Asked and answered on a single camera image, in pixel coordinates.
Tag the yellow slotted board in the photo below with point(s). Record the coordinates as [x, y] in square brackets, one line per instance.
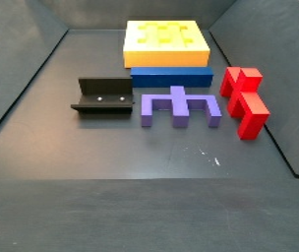
[164, 44]

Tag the purple comb-shaped block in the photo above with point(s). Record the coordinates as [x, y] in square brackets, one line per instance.
[180, 104]

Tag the blue rectangular block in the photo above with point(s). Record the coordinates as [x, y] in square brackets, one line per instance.
[162, 77]

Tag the red zigzag block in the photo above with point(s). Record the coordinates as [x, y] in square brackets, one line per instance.
[239, 87]

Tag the black angle bracket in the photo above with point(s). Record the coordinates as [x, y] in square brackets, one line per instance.
[106, 95]

